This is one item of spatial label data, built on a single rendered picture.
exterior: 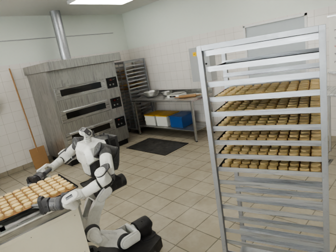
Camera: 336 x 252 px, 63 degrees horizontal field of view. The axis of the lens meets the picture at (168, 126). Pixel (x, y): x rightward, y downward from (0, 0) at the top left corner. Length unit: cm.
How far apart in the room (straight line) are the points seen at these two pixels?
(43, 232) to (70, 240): 22
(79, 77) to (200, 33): 260
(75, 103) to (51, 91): 50
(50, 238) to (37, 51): 490
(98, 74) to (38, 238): 427
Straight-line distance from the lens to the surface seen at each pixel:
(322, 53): 152
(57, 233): 222
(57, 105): 553
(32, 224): 214
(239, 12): 557
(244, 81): 160
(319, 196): 226
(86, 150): 219
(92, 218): 243
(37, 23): 669
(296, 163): 182
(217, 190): 186
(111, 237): 260
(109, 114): 607
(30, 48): 653
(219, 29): 579
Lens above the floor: 180
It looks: 14 degrees down
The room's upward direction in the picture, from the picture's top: 9 degrees counter-clockwise
